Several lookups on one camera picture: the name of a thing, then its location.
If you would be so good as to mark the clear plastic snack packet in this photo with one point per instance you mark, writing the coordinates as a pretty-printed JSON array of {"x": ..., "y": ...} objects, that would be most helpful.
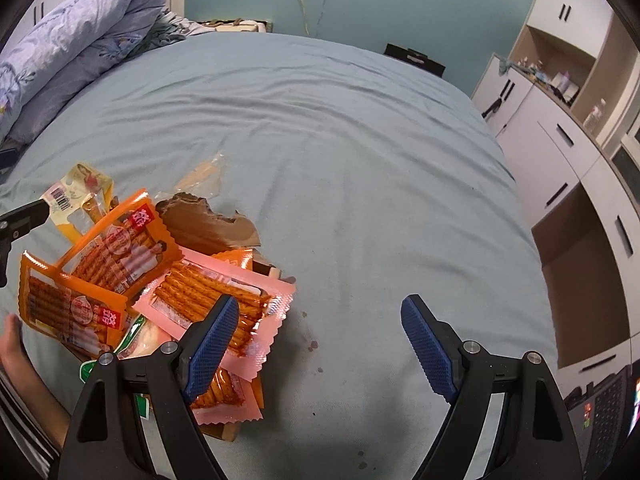
[{"x": 200, "y": 175}]

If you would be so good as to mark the person's left forearm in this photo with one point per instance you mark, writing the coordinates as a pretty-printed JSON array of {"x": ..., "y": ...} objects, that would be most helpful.
[{"x": 35, "y": 400}]

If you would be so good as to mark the white cabinet unit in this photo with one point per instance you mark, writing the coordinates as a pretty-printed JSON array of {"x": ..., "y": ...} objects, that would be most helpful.
[{"x": 550, "y": 150}]

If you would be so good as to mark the green snack packet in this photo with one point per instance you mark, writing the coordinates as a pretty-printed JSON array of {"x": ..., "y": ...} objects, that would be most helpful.
[{"x": 135, "y": 337}]

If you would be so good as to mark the pink white shelf items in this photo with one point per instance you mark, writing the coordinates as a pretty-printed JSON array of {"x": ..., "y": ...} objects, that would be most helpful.
[{"x": 555, "y": 82}]

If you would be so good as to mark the beige bedside box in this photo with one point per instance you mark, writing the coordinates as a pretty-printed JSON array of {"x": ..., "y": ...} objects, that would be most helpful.
[{"x": 230, "y": 26}]

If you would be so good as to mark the white bottle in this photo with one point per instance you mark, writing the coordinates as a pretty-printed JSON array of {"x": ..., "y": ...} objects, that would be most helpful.
[{"x": 595, "y": 116}]

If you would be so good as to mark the person's left hand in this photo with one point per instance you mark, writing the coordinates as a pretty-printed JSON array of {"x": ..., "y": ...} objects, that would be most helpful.
[{"x": 12, "y": 335}]

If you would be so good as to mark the purple floral quilt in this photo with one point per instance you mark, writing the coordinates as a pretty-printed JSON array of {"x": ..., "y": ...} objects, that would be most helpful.
[{"x": 75, "y": 35}]

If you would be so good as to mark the black laptop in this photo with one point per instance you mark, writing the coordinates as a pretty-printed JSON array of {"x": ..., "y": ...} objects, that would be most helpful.
[{"x": 605, "y": 410}]

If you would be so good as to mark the pink snack stick packet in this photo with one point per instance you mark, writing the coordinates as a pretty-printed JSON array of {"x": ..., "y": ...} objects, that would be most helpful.
[
  {"x": 230, "y": 410},
  {"x": 165, "y": 300}
]

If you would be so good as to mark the brown cardboard box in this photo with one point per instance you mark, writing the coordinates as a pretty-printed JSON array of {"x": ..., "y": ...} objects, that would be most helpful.
[{"x": 210, "y": 225}]

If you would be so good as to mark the grey floral pillow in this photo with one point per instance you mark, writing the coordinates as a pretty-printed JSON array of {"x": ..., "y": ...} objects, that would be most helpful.
[{"x": 170, "y": 27}]

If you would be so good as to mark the black box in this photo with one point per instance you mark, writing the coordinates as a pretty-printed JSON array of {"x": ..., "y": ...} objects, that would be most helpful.
[{"x": 415, "y": 58}]

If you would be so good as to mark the blue cloth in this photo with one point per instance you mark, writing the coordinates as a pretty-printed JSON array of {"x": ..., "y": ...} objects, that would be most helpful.
[{"x": 504, "y": 66}]

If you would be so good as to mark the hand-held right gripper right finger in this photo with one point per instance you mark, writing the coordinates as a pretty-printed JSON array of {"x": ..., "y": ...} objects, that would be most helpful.
[{"x": 430, "y": 350}]

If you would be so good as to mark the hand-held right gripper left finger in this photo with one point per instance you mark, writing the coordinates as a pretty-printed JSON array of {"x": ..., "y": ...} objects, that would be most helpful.
[{"x": 210, "y": 345}]

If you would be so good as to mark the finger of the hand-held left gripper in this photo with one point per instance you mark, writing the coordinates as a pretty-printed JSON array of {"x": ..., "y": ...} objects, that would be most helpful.
[
  {"x": 25, "y": 217},
  {"x": 7, "y": 158}
]

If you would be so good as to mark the yellow snack packet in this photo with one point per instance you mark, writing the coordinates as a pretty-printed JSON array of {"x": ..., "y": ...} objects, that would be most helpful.
[{"x": 80, "y": 180}]

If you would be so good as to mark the orange snack stick packet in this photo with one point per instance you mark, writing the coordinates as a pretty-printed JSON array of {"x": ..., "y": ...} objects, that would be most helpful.
[
  {"x": 120, "y": 250},
  {"x": 240, "y": 259},
  {"x": 60, "y": 300}
]

